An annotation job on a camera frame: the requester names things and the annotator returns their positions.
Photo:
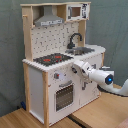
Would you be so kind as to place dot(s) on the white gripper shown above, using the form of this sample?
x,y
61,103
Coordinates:
x,y
77,65

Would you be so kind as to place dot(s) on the white oven door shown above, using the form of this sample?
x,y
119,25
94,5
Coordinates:
x,y
63,98

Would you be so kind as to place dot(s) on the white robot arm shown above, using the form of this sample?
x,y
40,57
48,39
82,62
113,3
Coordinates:
x,y
103,78

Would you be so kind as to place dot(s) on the wooden toy kitchen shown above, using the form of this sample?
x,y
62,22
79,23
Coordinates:
x,y
46,40

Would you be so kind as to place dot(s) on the grey metal sink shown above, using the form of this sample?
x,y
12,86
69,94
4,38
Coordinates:
x,y
79,51

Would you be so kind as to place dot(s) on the white cabinet door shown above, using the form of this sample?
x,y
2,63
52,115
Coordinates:
x,y
91,92

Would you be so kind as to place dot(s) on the black faucet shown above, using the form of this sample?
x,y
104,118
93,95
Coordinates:
x,y
72,41

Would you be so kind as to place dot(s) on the left red oven knob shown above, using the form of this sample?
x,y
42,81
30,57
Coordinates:
x,y
56,75

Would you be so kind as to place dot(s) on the black stovetop red burners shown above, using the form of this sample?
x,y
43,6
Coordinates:
x,y
52,59

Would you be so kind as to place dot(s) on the toy microwave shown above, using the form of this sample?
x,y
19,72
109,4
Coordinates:
x,y
77,12

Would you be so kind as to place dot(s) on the grey range hood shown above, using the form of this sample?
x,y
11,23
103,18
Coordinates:
x,y
48,18

